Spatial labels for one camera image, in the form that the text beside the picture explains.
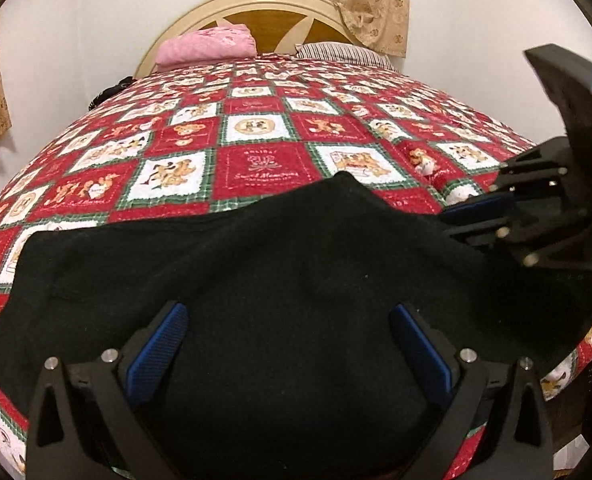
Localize striped pillow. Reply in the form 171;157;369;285
296;41;396;70

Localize pink folded blanket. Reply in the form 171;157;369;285
155;24;258;67

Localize red patchwork teddy bedspread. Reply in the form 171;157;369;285
0;54;592;480

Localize cream wooden headboard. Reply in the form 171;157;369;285
135;0;359;78

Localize black item beside bed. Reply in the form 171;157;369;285
87;76;136;110

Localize black pants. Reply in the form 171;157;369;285
0;174;592;479

